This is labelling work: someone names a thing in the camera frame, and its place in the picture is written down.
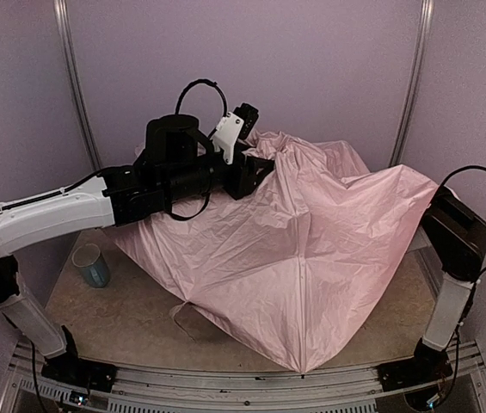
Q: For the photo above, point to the aluminium corner post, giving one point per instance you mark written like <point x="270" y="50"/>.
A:
<point x="421" y="43"/>
<point x="64" y="30"/>

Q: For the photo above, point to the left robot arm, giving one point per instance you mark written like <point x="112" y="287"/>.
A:
<point x="178" y="162"/>

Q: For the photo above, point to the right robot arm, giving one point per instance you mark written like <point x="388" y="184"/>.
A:
<point x="458" y="236"/>

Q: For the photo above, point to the right aluminium corner post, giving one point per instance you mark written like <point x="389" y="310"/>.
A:
<point x="421" y="43"/>

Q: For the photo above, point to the pink and black umbrella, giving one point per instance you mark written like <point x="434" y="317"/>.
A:
<point x="293" y="270"/>

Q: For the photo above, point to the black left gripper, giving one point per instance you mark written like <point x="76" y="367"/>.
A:
<point x="237" y="179"/>

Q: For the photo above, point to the light blue cup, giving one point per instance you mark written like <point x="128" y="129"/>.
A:
<point x="91" y="265"/>

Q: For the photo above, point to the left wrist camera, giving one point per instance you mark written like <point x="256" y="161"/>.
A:
<point x="232" y="127"/>

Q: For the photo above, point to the aluminium front rail frame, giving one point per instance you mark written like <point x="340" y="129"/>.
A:
<point x="461" y="387"/>

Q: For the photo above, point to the left aluminium corner post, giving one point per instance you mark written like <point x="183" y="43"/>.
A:
<point x="64" y="30"/>

